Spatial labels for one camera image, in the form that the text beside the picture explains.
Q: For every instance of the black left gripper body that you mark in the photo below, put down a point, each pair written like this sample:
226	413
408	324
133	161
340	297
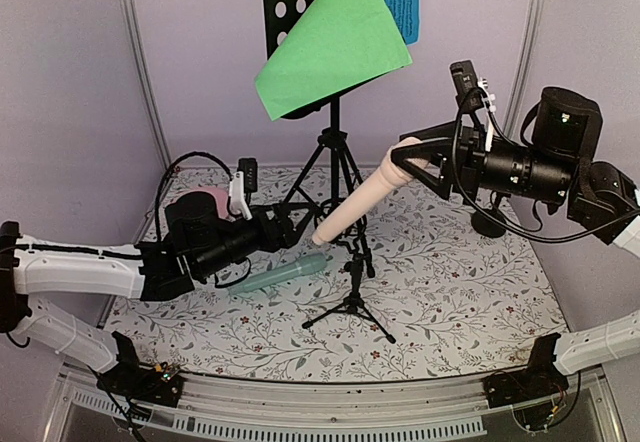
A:
266	241

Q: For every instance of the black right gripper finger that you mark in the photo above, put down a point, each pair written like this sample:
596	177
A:
428	162
439	133

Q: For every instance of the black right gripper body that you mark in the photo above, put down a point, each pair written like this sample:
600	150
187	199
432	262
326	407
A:
470	160

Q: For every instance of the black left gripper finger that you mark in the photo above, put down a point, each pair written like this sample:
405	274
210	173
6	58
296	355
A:
299	228
286	208

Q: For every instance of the mint green toy microphone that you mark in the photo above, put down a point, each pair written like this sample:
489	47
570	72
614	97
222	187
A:
304	266

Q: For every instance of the beige toy microphone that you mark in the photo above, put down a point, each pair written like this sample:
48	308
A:
384	180

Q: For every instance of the black small tripod mic stand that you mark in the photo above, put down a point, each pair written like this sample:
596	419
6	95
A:
354	241

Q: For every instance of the black round-base mic stand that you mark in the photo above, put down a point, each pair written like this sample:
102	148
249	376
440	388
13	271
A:
488	226

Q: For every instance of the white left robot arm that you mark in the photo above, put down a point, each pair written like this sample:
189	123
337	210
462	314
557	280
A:
199	243

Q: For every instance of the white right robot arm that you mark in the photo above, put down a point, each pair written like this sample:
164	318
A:
553	163

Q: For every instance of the pink round pad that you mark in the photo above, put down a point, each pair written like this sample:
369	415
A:
220	196

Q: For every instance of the floral patterned table mat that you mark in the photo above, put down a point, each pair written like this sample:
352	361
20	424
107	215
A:
445	300

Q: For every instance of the green paper sheet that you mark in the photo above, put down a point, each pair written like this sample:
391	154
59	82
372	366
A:
335	45

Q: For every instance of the black tripod music stand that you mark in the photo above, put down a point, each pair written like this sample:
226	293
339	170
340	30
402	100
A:
279	17

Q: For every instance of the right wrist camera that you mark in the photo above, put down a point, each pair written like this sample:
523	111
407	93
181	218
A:
472	92

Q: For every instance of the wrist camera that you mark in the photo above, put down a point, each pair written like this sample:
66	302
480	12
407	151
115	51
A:
472	92
243	184

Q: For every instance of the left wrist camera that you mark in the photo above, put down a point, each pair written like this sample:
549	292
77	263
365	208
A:
243	184

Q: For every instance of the right metal frame post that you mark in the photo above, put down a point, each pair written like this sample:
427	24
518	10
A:
513	101

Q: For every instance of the metal frame post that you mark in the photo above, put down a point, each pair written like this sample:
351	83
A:
513	101
129	12

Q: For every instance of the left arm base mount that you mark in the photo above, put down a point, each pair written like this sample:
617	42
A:
160	385

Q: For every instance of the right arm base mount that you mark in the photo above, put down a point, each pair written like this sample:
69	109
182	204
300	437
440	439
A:
539	378

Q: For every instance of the front metal rail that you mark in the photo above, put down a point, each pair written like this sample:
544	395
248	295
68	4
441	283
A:
231	409

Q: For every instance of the left metal frame post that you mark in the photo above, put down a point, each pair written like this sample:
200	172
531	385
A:
129	12

